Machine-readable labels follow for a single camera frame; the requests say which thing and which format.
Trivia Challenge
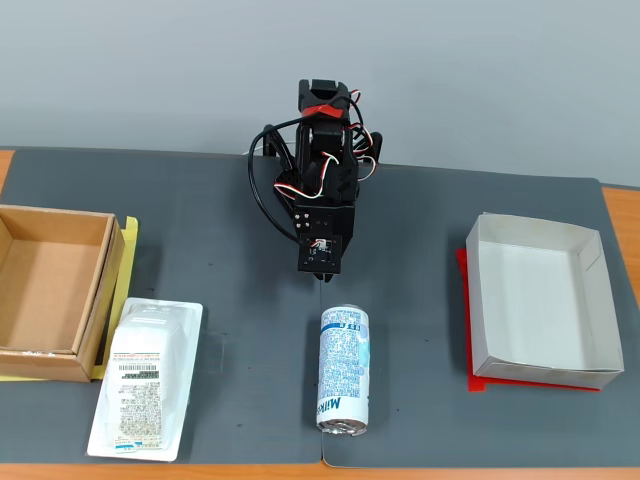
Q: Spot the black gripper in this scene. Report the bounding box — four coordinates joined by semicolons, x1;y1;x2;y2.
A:
293;202;357;285

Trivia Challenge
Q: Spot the white blue drink can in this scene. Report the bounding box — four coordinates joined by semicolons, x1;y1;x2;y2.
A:
314;303;372;437

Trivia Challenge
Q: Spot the white paper box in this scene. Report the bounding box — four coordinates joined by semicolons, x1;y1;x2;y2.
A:
465;213;625;391

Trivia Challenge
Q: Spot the brown cardboard box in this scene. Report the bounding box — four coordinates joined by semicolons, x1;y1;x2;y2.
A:
0;203;126;384

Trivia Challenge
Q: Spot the grey table mat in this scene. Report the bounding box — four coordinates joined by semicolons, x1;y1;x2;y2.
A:
0;147;324;466
318;162;640;470

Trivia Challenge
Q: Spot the red tape strip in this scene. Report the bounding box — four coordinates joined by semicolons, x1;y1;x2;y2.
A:
303;102;346;121

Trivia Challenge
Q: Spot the red paper sheet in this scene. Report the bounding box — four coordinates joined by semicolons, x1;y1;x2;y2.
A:
454;248;601;395

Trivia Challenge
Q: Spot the yellow paper sheet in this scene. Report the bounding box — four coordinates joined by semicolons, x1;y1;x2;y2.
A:
0;215;141;382

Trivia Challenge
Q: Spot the white blister package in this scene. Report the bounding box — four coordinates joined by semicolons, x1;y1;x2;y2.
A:
86;297;205;464

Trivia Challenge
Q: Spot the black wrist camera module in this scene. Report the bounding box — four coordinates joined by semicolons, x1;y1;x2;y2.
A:
298;233;344;274

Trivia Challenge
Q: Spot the red white servo wire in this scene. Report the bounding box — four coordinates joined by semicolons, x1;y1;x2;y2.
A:
273;152;336;200

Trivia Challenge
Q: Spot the black camera cable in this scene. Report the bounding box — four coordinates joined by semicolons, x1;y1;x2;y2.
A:
246;97;364;246

